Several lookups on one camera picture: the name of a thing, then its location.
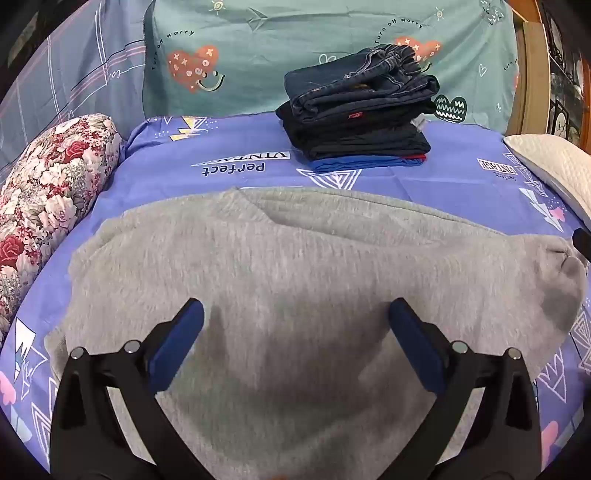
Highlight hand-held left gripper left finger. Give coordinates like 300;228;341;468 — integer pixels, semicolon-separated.
48;298;218;480

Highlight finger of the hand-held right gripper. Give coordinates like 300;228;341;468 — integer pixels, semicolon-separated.
571;227;591;261

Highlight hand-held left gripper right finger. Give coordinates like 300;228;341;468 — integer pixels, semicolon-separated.
388;298;543;480

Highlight grey sweatshirt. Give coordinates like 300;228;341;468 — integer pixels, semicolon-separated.
44;187;587;480

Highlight white textured pillow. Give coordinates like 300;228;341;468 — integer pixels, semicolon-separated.
502;134;591;217

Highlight blue printed bed sheet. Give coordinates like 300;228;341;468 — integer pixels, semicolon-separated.
0;113;591;467

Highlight folded blue garment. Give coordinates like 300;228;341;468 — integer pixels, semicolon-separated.
308;154;419;174

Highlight wooden glass cabinet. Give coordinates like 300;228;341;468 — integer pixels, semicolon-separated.
508;0;591;144

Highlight floral pillow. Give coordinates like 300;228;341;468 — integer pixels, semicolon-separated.
0;113;123;342

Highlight folded dark blue jeans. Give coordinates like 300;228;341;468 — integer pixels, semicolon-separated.
283;44;440;123

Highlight grey plaid cloth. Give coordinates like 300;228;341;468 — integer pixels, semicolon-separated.
0;0;153;171

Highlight teal printed sheet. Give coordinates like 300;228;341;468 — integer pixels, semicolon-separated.
142;0;520;134

